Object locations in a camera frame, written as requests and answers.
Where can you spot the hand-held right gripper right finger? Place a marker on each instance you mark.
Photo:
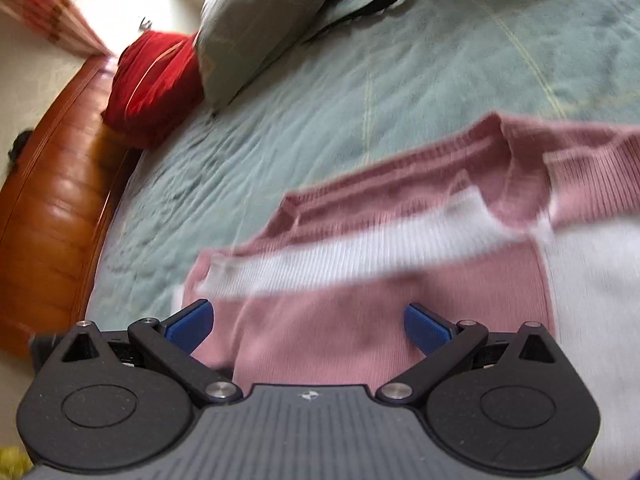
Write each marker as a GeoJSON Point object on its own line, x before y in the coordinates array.
{"type": "Point", "coordinates": [425, 329]}

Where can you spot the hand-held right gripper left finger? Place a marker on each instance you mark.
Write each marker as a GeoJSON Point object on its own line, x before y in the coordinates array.
{"type": "Point", "coordinates": [192, 329]}

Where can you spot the pink and white sweater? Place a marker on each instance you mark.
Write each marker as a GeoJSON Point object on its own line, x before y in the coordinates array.
{"type": "Point", "coordinates": [375, 270]}

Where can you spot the wooden headboard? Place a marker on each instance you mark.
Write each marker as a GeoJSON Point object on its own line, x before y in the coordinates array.
{"type": "Point", "coordinates": [55, 200]}

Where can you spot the yellow cloth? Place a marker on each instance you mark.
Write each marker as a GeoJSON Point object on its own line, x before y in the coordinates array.
{"type": "Point", "coordinates": [12, 462]}

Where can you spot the red pillow with gold piping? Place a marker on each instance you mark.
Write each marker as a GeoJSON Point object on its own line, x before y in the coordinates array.
{"type": "Point", "coordinates": [155, 85]}

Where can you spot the small black cloth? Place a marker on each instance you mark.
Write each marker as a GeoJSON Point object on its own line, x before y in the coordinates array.
{"type": "Point", "coordinates": [19, 145]}

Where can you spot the grey green pillow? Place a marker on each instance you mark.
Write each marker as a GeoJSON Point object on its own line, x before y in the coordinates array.
{"type": "Point", "coordinates": [260, 20]}

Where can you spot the pink curtain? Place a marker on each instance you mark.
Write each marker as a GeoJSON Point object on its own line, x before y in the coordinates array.
{"type": "Point", "coordinates": [50, 10]}

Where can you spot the small metal wall fixture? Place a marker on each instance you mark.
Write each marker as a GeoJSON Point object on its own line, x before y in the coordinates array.
{"type": "Point", "coordinates": [145, 23]}

